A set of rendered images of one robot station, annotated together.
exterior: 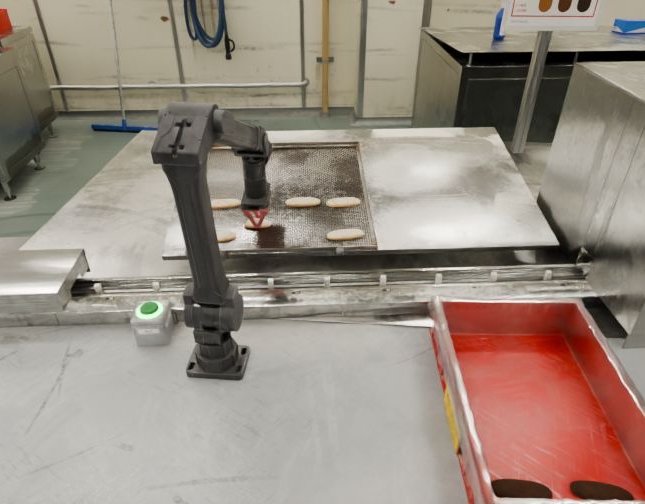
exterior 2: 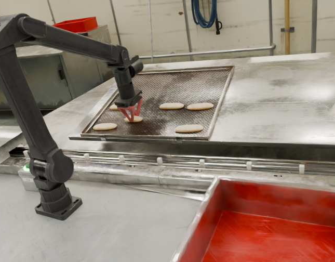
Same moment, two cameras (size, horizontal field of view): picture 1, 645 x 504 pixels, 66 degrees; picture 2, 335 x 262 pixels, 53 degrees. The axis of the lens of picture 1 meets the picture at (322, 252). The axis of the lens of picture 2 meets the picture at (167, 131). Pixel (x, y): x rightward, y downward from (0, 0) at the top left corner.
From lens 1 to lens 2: 0.56 m
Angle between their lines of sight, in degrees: 26
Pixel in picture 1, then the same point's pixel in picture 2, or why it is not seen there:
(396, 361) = (177, 226)
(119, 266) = not seen: hidden behind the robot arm
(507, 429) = not seen: outside the picture
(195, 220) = (9, 93)
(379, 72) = (329, 34)
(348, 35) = (305, 10)
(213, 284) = (35, 143)
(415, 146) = (280, 67)
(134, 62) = (163, 41)
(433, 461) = not seen: outside the picture
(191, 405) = (23, 231)
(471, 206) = (307, 110)
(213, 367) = (46, 207)
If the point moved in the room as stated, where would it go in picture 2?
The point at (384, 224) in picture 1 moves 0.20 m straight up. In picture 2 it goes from (224, 122) to (218, 65)
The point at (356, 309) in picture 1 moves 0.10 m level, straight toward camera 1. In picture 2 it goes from (169, 183) to (151, 204)
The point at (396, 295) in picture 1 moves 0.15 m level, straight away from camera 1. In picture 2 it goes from (203, 175) to (226, 149)
